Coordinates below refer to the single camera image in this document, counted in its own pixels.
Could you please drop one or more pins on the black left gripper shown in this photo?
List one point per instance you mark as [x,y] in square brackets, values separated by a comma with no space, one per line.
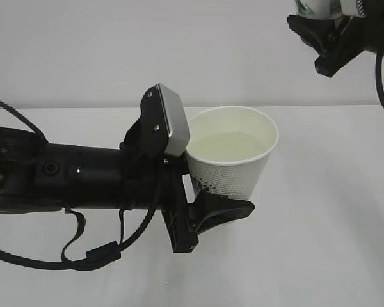
[157,184]

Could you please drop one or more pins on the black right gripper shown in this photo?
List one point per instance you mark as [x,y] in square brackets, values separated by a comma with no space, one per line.
[336,50]

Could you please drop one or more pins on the clear water bottle red label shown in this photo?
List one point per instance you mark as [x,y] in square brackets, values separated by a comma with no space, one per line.
[318,9]

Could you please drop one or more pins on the white paper cup green logo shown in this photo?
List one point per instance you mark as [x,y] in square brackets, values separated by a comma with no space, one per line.
[228,149]

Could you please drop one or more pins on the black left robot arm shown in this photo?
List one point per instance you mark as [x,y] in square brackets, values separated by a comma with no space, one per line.
[40,177]

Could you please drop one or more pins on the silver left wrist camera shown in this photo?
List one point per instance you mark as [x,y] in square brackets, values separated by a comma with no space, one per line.
[161,128]

